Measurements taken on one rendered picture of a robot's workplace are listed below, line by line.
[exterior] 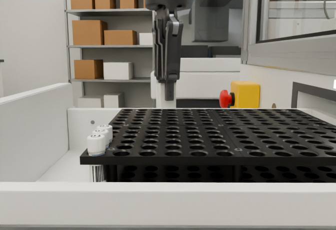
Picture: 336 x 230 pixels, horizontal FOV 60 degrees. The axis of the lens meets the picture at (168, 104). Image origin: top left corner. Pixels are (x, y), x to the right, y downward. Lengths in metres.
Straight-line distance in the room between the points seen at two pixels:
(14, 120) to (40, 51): 4.78
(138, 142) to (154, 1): 0.33
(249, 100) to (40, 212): 0.48
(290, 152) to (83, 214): 0.14
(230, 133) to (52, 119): 0.22
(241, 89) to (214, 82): 0.51
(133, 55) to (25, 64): 1.76
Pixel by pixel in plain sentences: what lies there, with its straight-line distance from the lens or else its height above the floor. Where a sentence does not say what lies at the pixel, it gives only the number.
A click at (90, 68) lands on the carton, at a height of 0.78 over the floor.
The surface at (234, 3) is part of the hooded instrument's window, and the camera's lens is 1.14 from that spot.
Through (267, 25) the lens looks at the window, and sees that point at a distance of 0.64.
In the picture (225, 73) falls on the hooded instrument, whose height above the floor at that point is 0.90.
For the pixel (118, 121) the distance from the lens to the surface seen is 0.30.
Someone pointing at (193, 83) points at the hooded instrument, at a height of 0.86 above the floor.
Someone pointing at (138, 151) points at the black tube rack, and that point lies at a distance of 0.21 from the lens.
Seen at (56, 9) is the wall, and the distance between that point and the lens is 4.98.
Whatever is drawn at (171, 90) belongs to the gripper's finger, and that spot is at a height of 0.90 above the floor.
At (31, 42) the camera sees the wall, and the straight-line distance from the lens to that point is 5.14.
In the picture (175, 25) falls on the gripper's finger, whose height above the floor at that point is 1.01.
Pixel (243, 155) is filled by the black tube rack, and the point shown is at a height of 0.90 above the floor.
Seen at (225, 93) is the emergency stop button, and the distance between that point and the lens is 0.61.
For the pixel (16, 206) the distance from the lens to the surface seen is 0.19.
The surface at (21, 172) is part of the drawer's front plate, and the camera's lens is 0.32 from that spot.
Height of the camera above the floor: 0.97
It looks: 10 degrees down
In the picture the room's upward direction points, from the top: straight up
